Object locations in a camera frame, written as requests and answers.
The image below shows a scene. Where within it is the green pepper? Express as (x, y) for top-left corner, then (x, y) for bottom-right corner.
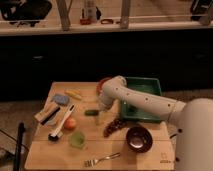
(84, 110), (99, 116)

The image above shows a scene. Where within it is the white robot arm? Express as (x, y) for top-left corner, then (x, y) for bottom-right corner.
(98, 76), (213, 171)

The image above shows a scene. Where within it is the green plastic cup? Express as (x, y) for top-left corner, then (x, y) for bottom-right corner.
(69, 131), (85, 148)

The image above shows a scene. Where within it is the bunch of dark grapes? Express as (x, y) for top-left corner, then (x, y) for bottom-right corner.
(103, 118), (127, 137)

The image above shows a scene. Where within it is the orange bowl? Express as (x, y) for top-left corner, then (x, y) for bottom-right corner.
(96, 77), (111, 95)

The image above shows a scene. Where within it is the red apple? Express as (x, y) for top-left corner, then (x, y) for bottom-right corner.
(64, 118), (77, 130)

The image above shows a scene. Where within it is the blue sponge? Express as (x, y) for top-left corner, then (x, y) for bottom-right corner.
(52, 94), (69, 106)

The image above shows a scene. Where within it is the dark brown bowl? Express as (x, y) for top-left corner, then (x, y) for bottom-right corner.
(126, 126), (153, 153)

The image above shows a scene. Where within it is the white dish brush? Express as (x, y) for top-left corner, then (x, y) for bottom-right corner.
(48, 105), (75, 141)

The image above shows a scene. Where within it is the silver fork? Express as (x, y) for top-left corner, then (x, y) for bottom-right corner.
(84, 152), (121, 167)

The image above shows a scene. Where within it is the wooden block brush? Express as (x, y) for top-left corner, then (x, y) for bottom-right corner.
(34, 102), (60, 125)

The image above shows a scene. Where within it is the green plastic tray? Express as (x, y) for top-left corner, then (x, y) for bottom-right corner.
(120, 77), (162, 123)

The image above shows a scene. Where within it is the black pole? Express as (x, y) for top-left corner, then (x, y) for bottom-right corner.
(13, 122), (25, 171)

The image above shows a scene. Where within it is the white bottle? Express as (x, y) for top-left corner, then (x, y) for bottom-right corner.
(84, 0), (97, 22)

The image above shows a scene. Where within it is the black bag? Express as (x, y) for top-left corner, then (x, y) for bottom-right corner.
(0, 0), (52, 27)

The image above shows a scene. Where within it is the wooden railing post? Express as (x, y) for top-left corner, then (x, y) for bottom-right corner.
(120, 0), (131, 29)

